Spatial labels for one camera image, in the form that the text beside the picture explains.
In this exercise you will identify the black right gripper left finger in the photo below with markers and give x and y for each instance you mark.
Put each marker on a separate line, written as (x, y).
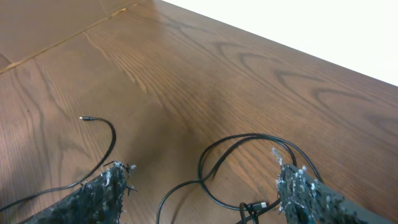
(97, 201)

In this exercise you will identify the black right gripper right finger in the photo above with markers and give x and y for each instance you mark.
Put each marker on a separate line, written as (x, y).
(304, 199)

